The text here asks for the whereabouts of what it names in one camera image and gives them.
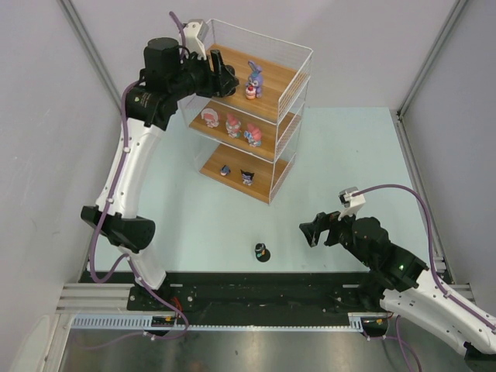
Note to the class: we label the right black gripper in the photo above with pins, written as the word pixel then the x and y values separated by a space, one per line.
pixel 327 229

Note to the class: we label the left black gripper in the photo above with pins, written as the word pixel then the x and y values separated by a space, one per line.
pixel 216 78

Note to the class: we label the black duck figurine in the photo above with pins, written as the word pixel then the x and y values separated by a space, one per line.
pixel 262 253
pixel 233 81

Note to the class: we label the purple rabbit figurine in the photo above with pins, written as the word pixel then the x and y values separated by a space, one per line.
pixel 254 84

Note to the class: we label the white pink round figurine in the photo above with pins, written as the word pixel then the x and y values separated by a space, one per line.
pixel 211 117

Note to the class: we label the pink bunny flower crown figurine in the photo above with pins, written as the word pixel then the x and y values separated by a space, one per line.
pixel 233 126

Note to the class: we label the pink bunny blue bow figurine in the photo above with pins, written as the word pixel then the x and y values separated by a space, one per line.
pixel 253 135

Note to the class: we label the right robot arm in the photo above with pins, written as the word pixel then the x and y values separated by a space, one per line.
pixel 399 282

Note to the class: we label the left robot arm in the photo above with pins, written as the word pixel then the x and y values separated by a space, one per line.
pixel 171 73

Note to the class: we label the black eared purple figurine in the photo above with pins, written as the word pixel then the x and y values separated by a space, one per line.
pixel 247 177

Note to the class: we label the small blue lying figurine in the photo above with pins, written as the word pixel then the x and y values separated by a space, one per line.
pixel 225 170

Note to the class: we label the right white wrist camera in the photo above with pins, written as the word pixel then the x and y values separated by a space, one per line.
pixel 352 201

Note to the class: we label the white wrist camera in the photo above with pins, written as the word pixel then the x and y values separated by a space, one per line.
pixel 352 201
pixel 192 34

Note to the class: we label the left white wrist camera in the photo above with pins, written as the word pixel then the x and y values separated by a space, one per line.
pixel 192 34

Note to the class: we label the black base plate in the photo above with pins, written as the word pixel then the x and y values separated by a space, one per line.
pixel 316 318

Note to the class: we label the white wire three-tier shelf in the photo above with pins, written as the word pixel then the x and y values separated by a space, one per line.
pixel 278 113

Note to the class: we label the aluminium frame rail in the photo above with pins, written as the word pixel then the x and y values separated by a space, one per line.
pixel 93 298

